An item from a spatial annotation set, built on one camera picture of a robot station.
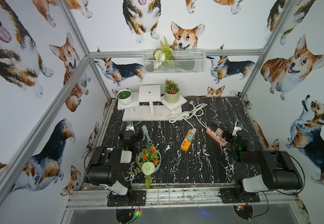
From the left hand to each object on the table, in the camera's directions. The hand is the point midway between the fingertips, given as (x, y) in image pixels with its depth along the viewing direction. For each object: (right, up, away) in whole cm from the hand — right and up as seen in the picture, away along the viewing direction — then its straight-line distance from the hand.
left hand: (133, 126), depth 94 cm
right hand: (+65, -1, -2) cm, 65 cm away
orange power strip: (+36, -12, -2) cm, 37 cm away
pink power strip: (+58, -8, -1) cm, 58 cm away
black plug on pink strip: (+54, -1, +1) cm, 54 cm away
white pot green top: (-5, +19, -2) cm, 20 cm away
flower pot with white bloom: (+14, -16, -23) cm, 31 cm away
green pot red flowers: (+26, +23, -4) cm, 35 cm away
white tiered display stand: (+9, +15, +8) cm, 19 cm away
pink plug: (+40, -3, -1) cm, 40 cm away
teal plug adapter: (+38, -7, -4) cm, 39 cm away
